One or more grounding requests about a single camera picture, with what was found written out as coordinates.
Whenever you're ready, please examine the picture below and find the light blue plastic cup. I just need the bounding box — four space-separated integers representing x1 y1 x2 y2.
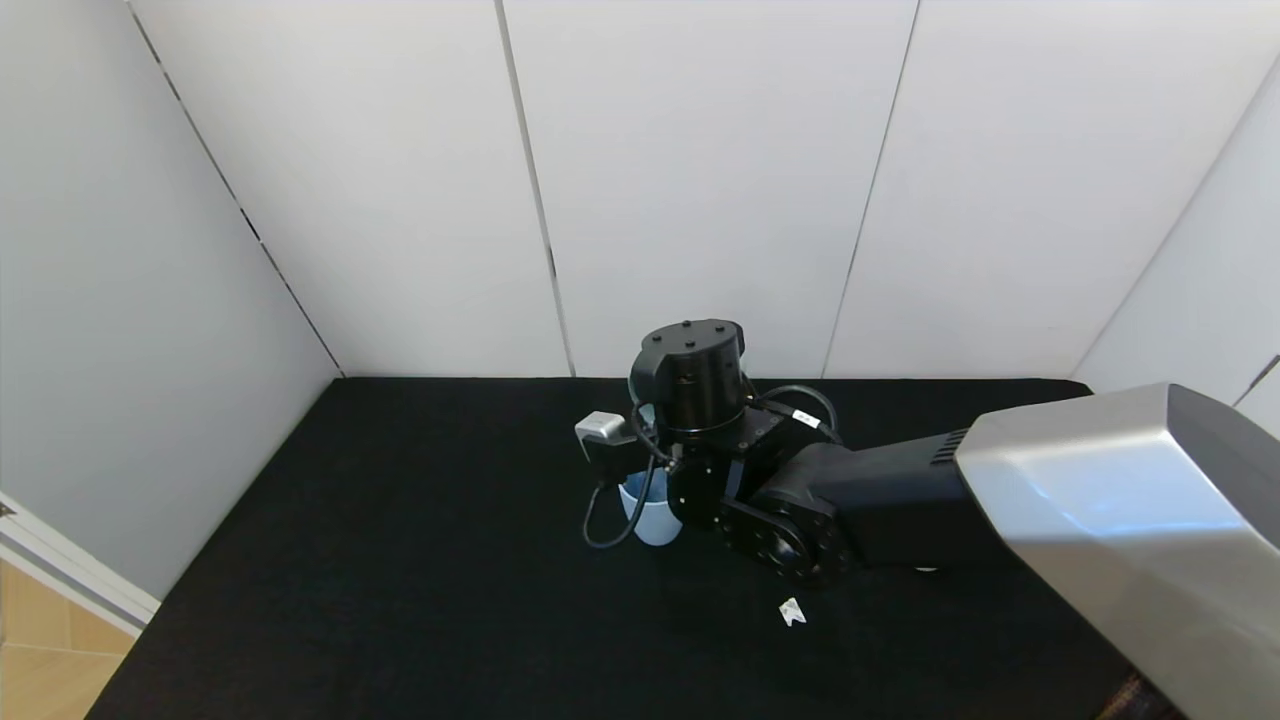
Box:
618 470 687 547

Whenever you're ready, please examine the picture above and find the black table cloth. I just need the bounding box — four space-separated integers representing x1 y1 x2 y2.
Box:
85 377 1280 720

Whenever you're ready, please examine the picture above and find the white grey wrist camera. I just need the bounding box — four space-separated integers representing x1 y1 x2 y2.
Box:
575 411 641 486

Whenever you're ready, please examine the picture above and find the black cable with white tag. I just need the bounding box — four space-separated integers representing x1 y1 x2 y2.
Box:
752 385 841 443

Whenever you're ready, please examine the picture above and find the black camera cable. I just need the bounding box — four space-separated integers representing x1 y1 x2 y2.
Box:
583 430 673 549

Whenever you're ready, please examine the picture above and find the white wall baseboard trim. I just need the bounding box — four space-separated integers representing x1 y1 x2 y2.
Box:
0 490 163 638

